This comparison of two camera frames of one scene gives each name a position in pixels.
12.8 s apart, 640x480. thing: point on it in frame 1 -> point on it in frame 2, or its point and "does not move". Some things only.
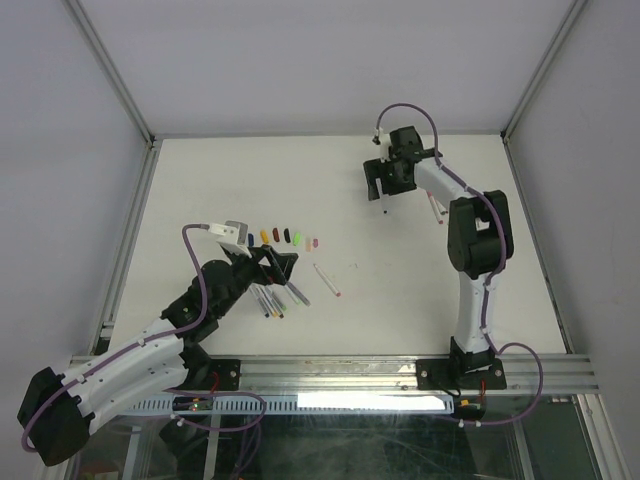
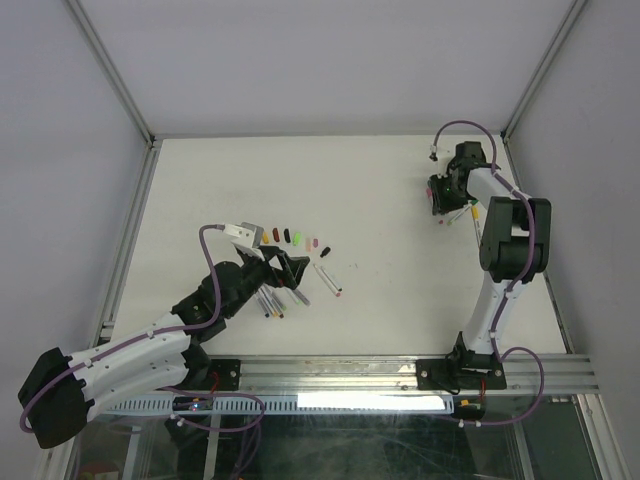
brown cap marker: x=276 y=303 does not move
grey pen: x=298 y=293 does not move
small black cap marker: x=385 y=203 -> x=337 y=291
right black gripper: x=374 y=168 -> x=439 y=203
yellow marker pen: x=268 y=302 does not move
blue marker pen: x=261 y=302 does not move
